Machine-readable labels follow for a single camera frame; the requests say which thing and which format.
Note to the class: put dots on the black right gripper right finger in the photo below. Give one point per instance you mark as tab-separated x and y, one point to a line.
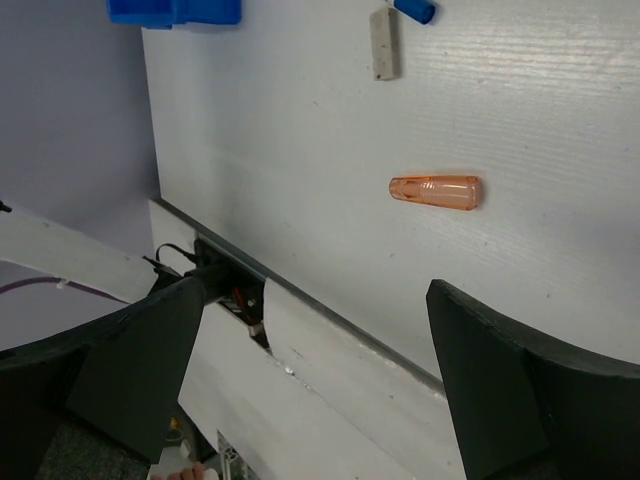
526	405

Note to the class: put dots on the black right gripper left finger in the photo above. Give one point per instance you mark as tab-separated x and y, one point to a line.
95	401

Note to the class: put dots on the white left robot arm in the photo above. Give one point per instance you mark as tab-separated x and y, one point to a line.
40	244

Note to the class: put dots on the orange pen cap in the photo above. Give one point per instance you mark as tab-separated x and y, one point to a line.
458	192

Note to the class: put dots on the blue plastic divided bin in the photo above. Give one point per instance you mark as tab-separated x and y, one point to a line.
164	14

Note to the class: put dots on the grey eraser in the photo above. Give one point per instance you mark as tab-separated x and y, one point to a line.
383	26

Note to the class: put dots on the white marker blue cap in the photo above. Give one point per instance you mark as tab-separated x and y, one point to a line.
421	11

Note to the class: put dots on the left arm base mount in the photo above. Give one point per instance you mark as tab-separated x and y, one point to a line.
226	282

